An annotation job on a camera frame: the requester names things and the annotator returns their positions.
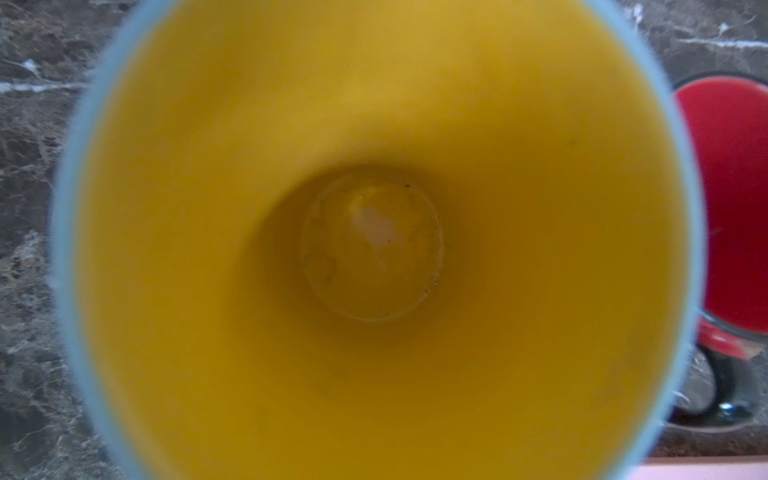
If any pink rectangular tray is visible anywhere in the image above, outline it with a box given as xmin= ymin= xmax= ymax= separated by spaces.
xmin=627 ymin=456 xmax=767 ymax=480

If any yellow inside blue mug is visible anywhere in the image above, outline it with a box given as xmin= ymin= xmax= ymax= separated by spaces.
xmin=51 ymin=1 xmax=706 ymax=479

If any red mug black handle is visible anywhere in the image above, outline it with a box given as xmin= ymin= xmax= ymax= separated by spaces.
xmin=669 ymin=73 xmax=767 ymax=431

